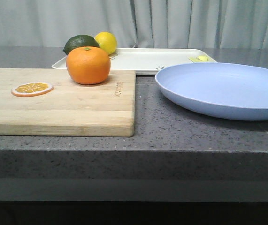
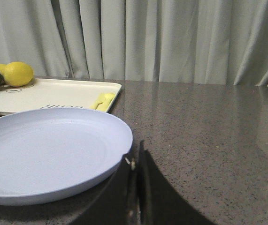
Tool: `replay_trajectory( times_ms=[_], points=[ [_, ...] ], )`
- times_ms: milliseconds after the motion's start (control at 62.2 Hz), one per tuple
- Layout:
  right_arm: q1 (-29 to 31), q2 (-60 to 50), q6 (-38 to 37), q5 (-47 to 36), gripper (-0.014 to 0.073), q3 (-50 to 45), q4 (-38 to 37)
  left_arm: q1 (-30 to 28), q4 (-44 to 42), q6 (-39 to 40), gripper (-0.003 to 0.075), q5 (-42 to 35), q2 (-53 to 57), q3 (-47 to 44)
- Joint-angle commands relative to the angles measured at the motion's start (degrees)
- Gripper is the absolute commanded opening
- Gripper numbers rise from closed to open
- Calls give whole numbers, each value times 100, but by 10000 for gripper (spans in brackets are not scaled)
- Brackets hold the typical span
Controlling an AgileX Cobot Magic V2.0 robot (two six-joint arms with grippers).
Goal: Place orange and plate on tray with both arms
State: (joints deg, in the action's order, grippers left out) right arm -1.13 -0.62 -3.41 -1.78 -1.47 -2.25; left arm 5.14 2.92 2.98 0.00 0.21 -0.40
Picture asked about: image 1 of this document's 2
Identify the wooden cutting board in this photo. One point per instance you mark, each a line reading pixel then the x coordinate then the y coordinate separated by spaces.
pixel 70 109

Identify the green lime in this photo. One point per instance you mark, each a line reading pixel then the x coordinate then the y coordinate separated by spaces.
pixel 79 41

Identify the orange slice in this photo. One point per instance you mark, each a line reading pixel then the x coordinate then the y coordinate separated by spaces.
pixel 32 89

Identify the light blue plate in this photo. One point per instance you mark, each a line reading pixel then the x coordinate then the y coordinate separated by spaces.
pixel 222 90

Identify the grey curtain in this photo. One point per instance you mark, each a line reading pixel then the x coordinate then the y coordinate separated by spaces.
pixel 137 23

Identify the yellow plastic spoon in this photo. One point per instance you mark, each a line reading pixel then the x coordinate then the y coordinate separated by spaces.
pixel 202 58

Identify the yellow plastic fork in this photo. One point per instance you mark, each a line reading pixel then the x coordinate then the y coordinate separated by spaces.
pixel 194 59

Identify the cream white tray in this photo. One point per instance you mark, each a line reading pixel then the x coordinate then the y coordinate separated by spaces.
pixel 148 61

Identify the orange fruit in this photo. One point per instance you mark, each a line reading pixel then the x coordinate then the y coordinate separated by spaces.
pixel 88 65

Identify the yellow lemon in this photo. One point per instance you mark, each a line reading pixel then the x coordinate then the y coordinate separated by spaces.
pixel 107 42

